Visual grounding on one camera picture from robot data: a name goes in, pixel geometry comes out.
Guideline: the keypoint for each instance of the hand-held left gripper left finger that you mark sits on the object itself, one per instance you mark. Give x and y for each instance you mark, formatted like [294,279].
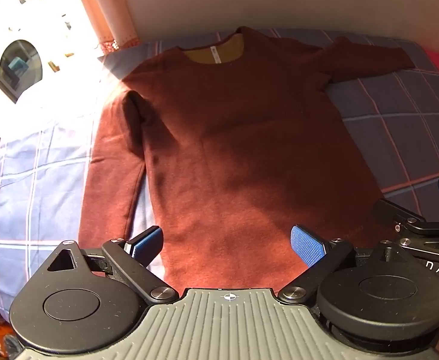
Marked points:
[147,245]

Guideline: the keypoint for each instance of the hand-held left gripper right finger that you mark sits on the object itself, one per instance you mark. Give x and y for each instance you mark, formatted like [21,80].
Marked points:
[307,245]

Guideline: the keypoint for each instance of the dark red sweater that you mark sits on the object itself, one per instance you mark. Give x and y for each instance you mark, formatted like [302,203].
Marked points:
[234,150]

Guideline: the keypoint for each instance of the orange curtain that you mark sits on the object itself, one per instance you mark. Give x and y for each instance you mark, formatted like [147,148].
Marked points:
[103,7]

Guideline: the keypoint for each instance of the blue plaid bed sheet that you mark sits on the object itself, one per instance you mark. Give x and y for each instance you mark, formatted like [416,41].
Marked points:
[392,120]

